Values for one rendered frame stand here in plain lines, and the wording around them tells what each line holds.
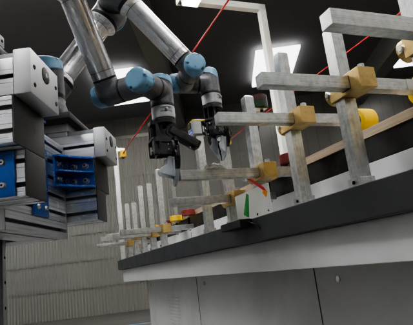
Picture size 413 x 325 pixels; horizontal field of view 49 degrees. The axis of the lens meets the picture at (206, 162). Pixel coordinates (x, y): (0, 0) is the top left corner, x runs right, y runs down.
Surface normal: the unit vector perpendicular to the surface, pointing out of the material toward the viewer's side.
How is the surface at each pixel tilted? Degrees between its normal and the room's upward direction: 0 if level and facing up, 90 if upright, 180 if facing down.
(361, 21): 90
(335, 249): 90
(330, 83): 90
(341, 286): 90
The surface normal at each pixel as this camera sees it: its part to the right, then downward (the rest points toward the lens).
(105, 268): -0.06, -0.22
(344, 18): 0.36, -0.26
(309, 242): -0.93, 0.03
